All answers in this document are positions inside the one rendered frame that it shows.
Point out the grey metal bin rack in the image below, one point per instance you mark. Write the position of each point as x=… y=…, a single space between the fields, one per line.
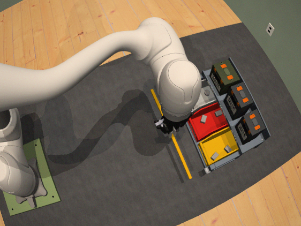
x=232 y=123

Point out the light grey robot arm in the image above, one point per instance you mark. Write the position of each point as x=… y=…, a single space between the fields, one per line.
x=154 y=42

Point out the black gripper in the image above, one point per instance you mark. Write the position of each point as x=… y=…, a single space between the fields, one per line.
x=160 y=125

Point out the red open bin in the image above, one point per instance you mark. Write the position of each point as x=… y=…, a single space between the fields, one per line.
x=212 y=125

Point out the yellow bin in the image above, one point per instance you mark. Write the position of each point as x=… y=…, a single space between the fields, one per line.
x=217 y=143

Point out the grey open bin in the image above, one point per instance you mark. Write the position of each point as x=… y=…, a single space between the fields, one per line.
x=204 y=100

